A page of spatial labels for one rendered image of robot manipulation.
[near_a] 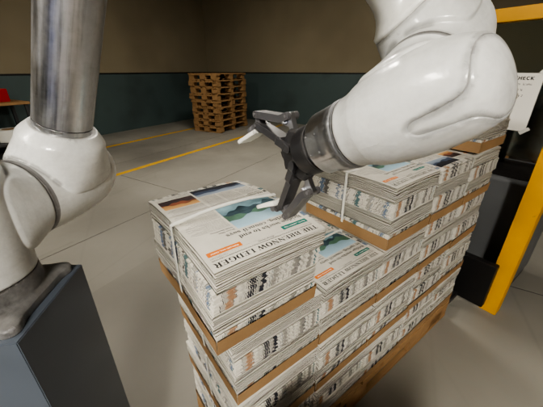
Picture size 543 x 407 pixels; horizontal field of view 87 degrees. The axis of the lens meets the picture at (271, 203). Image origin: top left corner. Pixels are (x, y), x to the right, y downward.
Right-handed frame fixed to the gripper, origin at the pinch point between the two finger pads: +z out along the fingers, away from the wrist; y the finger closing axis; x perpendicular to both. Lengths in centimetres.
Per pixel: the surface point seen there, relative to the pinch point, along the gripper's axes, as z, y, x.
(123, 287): 181, 42, -19
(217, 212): 15.2, 6.0, -4.1
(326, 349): 23, 58, 21
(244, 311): 6.8, 27.3, -8.2
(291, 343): 17.5, 46.2, 6.4
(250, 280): 2.5, 20.5, -6.9
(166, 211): 22.3, 2.2, -13.8
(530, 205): 4, 50, 158
